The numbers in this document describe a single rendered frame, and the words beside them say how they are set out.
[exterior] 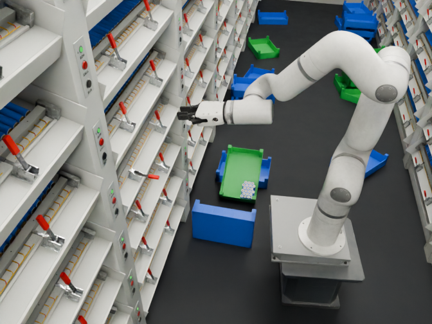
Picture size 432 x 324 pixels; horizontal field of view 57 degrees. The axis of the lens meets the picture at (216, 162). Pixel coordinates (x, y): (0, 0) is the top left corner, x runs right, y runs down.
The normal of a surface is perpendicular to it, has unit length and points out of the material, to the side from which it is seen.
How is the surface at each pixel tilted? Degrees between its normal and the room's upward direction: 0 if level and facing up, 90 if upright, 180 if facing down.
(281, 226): 4
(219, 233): 90
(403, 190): 0
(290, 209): 4
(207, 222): 90
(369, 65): 57
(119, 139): 20
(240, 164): 27
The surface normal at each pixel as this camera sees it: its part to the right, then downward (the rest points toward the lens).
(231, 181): -0.07, -0.38
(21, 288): 0.35, -0.66
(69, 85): -0.20, 0.64
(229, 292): 0.01, -0.76
